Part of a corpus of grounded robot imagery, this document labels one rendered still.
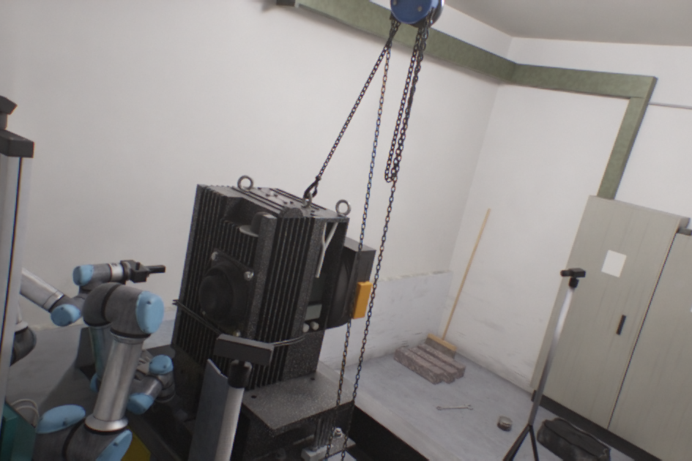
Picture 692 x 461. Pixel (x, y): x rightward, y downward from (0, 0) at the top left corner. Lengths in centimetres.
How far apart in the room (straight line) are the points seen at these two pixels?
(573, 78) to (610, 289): 166
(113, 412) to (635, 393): 367
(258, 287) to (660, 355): 319
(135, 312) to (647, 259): 358
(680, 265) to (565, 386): 124
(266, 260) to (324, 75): 183
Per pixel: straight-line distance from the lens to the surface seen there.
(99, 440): 193
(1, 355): 194
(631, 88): 476
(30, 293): 223
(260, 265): 206
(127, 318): 180
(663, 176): 472
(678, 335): 453
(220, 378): 208
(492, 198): 521
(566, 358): 480
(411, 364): 489
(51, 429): 199
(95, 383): 217
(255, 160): 340
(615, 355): 467
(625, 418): 477
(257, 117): 335
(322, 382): 247
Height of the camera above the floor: 207
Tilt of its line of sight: 12 degrees down
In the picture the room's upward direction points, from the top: 12 degrees clockwise
